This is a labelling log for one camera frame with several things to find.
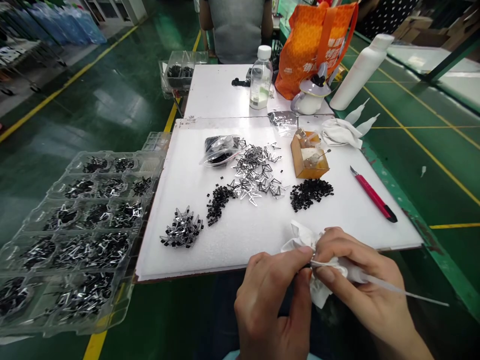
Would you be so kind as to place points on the empty clear plastic tray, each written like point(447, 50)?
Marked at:
point(157, 144)

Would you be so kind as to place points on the green framed white table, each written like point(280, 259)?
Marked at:
point(450, 71)

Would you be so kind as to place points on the red utility knife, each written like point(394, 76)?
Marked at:
point(373, 195)

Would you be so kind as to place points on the white cabinet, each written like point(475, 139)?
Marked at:
point(112, 9)

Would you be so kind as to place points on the metal cart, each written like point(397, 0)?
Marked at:
point(26, 63)

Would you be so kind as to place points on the translucent plastic dropper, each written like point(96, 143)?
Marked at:
point(405, 292)

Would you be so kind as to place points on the person's left hand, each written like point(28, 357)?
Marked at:
point(270, 300)

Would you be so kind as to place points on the white tissue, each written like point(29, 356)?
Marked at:
point(300, 234)

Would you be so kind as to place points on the pile of assembled clips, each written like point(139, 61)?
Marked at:
point(183, 228)

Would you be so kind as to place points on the pile of cardboard boxes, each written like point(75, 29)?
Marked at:
point(427, 32)

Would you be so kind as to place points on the small clear plastic bag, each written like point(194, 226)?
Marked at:
point(283, 122)

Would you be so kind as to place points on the white lidded cup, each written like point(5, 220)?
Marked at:
point(311, 101)

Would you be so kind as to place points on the orange cardboard holder box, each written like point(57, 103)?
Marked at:
point(309, 165)

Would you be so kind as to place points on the small black object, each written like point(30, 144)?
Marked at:
point(240, 81)

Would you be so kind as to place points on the metal pin tool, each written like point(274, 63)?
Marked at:
point(323, 153)

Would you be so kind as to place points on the orange tote bag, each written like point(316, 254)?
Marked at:
point(311, 45)

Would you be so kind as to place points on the white cloth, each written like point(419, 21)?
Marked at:
point(341, 133)

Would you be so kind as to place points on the clear water bottle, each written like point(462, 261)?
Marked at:
point(260, 82)

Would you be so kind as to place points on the plastic bag of black parts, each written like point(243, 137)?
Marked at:
point(219, 150)

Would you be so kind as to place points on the small white board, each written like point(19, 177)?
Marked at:
point(217, 93)

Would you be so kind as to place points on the person's right hand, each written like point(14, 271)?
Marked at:
point(371, 285)

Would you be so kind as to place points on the long pile of black caps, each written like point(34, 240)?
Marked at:
point(217, 204)

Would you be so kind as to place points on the tiny white nozzle tip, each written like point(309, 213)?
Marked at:
point(423, 171)

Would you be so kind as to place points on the stack of water bottle packs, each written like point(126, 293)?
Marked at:
point(63, 20)

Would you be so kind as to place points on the large white foam board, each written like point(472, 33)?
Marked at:
point(262, 232)

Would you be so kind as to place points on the clear tray of clip parts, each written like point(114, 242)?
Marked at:
point(78, 240)

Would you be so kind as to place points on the tall white plastic bottle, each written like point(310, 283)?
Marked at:
point(360, 75)

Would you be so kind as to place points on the clear box of black parts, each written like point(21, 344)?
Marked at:
point(180, 73)

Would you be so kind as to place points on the round pile of black caps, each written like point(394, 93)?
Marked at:
point(311, 195)

